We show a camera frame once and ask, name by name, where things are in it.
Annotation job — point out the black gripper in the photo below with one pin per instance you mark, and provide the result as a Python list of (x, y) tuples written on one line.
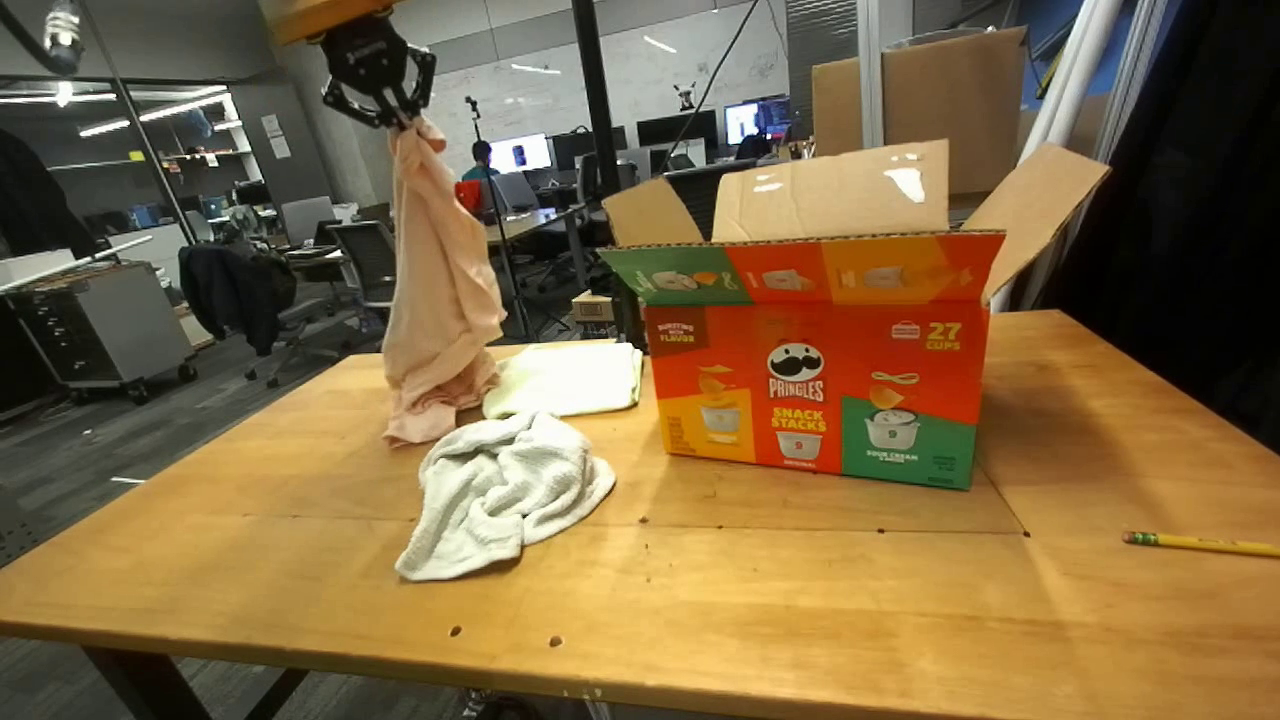
[(373, 63)]

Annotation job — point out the peach t-shirt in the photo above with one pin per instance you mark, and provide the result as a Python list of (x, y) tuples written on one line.
[(440, 293)]

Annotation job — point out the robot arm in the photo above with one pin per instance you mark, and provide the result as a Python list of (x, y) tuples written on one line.
[(321, 12)]

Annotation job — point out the person in blue shirt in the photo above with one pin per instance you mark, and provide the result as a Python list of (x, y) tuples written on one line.
[(483, 182)]

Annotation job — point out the orange Pringles cardboard box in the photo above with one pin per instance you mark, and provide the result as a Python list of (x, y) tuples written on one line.
[(814, 362)]

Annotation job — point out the large plain cardboard box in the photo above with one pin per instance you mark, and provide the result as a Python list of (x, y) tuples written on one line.
[(932, 101)]

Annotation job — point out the computer monitor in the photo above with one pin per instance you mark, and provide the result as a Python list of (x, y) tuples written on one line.
[(754, 123), (523, 152), (678, 130)]

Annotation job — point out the black office chair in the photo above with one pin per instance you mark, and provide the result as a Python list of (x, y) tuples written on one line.
[(362, 261)]

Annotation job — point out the black vertical pole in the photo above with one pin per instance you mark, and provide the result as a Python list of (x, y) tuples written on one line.
[(598, 134)]

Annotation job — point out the chair with black jacket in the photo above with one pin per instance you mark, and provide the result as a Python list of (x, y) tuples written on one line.
[(233, 293)]

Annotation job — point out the light green cloth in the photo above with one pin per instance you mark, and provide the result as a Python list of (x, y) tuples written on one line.
[(566, 381)]

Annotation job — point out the grey wheeled cabinet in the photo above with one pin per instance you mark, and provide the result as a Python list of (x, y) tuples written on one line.
[(104, 325)]

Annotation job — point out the grey towel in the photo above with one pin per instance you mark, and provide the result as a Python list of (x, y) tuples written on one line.
[(501, 494)]

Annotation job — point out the white pillar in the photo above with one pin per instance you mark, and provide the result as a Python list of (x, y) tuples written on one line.
[(870, 55)]

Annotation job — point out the white slanted pipes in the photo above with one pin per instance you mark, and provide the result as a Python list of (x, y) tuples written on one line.
[(1074, 66)]

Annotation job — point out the black curtain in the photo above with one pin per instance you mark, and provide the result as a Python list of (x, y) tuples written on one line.
[(1187, 201)]

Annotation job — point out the yellow pencil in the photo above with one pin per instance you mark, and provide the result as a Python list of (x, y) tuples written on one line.
[(1202, 541)]

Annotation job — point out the wall shelf unit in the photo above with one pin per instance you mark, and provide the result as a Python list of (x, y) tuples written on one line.
[(181, 152)]

